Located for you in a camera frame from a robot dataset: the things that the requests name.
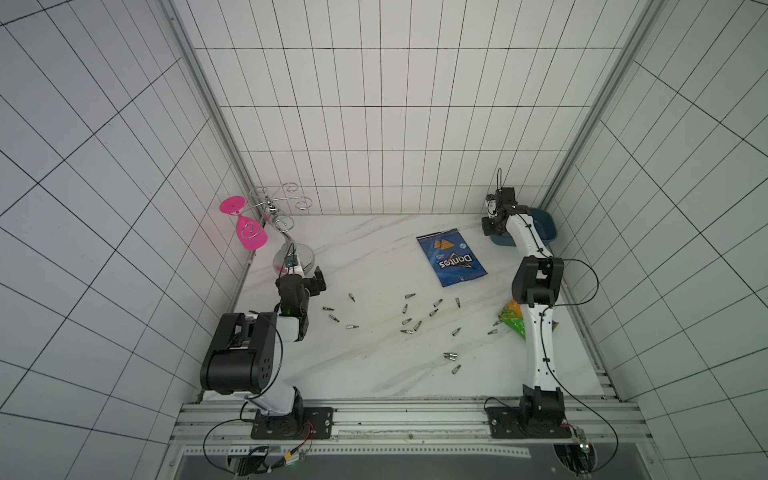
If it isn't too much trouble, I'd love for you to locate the teal plastic storage box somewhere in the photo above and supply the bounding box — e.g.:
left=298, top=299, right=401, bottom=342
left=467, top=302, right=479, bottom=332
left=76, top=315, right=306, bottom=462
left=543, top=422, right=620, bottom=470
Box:
left=489, top=208, right=558, bottom=247

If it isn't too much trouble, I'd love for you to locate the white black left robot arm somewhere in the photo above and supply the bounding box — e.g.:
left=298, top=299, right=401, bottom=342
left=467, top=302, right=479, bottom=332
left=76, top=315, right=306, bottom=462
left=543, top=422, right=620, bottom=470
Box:
left=199, top=268, right=327, bottom=438

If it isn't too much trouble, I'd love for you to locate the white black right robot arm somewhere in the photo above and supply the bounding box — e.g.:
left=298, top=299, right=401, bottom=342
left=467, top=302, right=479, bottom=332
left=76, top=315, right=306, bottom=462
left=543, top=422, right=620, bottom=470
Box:
left=482, top=187, right=565, bottom=437

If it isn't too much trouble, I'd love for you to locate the blue Doritos chip bag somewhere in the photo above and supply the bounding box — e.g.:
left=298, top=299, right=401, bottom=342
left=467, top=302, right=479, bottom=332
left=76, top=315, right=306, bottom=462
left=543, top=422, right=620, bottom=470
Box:
left=417, top=228, right=487, bottom=287

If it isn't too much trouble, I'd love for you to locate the chrome lamp with pink shades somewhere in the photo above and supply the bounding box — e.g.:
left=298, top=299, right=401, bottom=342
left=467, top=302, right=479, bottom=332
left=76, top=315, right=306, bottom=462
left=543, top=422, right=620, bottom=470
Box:
left=219, top=182, right=315, bottom=276

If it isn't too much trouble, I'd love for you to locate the green orange snack bag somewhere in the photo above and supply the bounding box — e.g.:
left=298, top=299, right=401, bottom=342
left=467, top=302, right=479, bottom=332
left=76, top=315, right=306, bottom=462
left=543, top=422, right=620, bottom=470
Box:
left=498, top=300, right=559, bottom=339

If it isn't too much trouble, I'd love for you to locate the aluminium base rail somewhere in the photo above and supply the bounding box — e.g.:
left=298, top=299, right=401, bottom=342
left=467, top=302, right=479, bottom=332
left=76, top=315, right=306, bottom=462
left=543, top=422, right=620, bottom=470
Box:
left=170, top=397, right=652, bottom=460

